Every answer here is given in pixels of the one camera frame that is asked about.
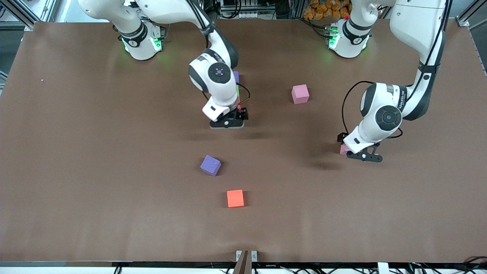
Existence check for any grey metal mounting bracket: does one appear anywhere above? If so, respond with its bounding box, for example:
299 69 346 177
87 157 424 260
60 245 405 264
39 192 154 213
236 250 258 263

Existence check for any brown table mat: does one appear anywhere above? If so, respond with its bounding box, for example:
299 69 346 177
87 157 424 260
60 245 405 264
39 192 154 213
0 18 487 264

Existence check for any brown camera mount bar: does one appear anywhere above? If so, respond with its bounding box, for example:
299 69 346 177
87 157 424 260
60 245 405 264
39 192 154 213
233 250 253 274

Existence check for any aluminium frame profile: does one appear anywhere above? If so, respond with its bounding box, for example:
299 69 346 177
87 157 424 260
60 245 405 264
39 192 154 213
455 0 487 27
17 0 57 30

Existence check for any bag of orange fruit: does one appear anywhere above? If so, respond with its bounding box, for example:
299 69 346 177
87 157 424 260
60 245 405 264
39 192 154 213
303 0 351 20

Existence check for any orange foam cube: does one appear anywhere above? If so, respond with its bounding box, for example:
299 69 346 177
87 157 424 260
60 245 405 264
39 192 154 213
227 190 245 208

